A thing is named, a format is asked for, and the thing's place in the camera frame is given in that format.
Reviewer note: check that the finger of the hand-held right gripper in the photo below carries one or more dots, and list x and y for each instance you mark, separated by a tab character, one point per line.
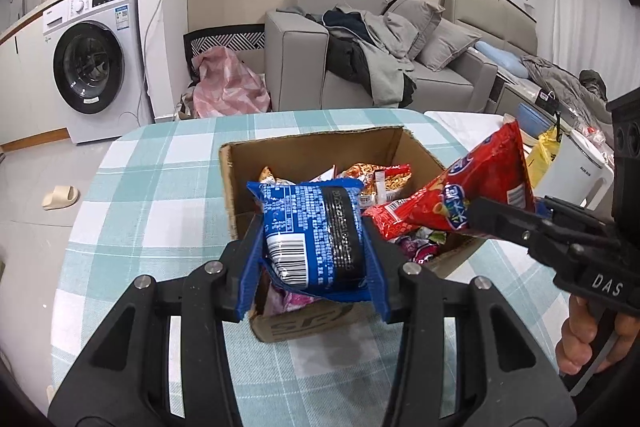
565	214
500	219

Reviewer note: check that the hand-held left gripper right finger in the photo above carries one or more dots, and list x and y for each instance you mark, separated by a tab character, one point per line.
376	279

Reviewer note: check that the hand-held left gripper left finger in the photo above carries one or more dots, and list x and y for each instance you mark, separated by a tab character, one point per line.
250	277

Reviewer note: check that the red cone chips bag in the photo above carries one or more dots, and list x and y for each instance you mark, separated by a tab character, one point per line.
480	177

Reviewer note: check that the silver purple snack bag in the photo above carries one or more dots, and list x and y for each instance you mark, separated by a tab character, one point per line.
420	249

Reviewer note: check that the cardboard box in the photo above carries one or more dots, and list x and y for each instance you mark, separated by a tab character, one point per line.
310	152

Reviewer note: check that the person's right hand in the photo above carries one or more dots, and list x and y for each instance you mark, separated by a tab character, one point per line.
575	332

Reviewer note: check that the white electric kettle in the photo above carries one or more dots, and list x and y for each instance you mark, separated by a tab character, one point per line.
575	172

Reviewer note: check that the red flat snack packet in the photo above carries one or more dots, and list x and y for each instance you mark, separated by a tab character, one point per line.
390	219

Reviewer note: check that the yellow plastic bag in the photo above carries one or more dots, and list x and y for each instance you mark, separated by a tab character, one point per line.
542	157

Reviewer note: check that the orange noodle snack packet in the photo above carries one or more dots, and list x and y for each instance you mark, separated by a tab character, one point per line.
385	179

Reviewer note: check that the orange striped snack packet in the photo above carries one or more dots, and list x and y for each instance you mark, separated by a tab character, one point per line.
275	176

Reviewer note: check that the white marble table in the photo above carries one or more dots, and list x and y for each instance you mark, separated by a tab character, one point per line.
465	121

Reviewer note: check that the white snack packet blue lettering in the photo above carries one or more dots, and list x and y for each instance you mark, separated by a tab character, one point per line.
324	174

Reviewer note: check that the teal checked tablecloth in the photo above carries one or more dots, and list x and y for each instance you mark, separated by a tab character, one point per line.
150	187

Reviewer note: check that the grey duvet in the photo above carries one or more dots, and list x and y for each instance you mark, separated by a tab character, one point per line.
560	77

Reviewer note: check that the blue pillow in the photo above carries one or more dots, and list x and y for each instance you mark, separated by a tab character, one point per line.
502	57

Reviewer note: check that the grey sofa cushion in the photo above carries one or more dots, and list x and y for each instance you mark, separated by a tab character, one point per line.
417	24
450	44

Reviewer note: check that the grey hoodie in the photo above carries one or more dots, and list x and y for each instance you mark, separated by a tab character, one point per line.
387	67

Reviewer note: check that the pink checked cloth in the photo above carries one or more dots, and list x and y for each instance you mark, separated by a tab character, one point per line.
230	87

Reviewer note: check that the beige headboard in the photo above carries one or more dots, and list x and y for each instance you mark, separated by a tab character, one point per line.
500	17

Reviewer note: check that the beige slipper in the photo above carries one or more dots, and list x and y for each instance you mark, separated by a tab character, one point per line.
60	198

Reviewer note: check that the grey sofa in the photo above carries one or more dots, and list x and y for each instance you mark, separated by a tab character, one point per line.
295	67

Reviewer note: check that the dark jacket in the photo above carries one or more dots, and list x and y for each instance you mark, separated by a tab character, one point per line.
345	47

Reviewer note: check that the black white patterned basket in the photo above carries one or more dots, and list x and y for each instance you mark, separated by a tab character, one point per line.
225	39

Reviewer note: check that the white washing machine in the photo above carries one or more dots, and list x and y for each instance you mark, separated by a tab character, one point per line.
95	67

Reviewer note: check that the white kitchen base cabinet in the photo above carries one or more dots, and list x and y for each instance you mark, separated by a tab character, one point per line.
25	82

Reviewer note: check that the kitchen faucet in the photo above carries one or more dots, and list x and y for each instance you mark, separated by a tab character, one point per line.
17	2

